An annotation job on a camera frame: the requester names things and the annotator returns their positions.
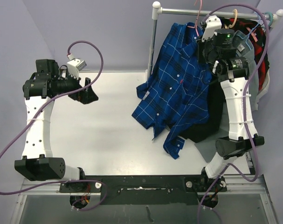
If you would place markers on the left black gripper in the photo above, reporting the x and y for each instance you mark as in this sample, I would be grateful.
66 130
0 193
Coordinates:
85 96

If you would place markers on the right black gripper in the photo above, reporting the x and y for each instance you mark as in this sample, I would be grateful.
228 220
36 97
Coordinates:
200 45

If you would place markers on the pink wire hanger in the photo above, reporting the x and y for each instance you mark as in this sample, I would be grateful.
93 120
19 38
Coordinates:
195 26

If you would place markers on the blue plaid shirt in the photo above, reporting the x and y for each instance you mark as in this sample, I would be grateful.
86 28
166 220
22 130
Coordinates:
175 94

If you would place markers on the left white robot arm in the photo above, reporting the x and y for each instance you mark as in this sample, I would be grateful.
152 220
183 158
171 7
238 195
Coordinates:
37 162

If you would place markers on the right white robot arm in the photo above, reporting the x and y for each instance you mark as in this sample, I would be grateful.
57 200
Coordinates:
232 72

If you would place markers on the beige hanger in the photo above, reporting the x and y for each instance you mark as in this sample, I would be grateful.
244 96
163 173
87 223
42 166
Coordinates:
227 25

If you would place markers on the grey hanging shirt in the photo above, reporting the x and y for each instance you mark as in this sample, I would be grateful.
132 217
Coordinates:
217 125

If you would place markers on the teal hanger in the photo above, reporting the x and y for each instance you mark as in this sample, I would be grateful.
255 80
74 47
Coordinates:
270 16

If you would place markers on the white hanging garment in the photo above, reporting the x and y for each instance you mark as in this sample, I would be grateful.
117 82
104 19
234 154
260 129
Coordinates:
263 91

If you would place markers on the metal clothes rack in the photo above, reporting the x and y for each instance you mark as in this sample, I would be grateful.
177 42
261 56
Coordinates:
157 9

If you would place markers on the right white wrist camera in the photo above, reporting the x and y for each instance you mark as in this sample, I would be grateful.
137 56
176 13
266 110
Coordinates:
212 23

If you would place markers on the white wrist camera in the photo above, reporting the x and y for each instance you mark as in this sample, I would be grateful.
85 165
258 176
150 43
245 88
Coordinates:
212 23
75 65

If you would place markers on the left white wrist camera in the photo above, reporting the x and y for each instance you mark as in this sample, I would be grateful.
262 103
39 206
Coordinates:
75 65

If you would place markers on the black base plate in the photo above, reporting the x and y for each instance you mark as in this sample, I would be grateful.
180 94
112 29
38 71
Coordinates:
145 189

